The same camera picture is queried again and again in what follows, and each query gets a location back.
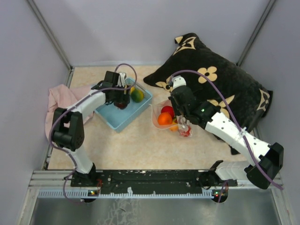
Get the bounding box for dark red apple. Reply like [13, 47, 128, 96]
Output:
[114, 101, 128, 110]

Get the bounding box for clear dotted zip bag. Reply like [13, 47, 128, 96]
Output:
[150, 100, 193, 137]

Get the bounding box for light blue plastic basket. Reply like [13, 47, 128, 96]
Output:
[94, 83, 152, 133]

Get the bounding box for green orange mango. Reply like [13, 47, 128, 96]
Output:
[169, 118, 179, 132]

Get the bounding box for orange fruit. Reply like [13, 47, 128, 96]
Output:
[157, 112, 173, 126]

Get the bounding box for green yellow mango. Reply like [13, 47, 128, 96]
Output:
[130, 89, 144, 103]

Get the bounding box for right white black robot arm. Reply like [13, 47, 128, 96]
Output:
[169, 86, 284, 189]

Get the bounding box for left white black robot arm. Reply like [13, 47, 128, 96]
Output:
[49, 71, 130, 186]

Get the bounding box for black floral pillow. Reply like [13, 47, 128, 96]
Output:
[143, 33, 273, 132]

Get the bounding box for pink cloth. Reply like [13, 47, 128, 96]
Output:
[45, 84, 92, 140]

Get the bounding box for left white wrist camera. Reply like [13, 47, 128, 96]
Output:
[117, 72, 127, 88]

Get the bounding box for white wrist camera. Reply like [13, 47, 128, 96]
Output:
[167, 75, 186, 89]
[117, 72, 127, 88]

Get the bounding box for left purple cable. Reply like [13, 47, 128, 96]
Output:
[44, 63, 138, 204]

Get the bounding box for purple cable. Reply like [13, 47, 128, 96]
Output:
[167, 69, 284, 190]
[44, 63, 138, 204]

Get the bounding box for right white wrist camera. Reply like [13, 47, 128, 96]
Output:
[167, 75, 186, 89]

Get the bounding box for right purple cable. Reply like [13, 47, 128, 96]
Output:
[167, 69, 284, 190]

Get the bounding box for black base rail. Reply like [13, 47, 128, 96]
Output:
[71, 169, 223, 194]

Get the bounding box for white slotted cable duct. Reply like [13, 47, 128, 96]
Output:
[37, 187, 214, 199]

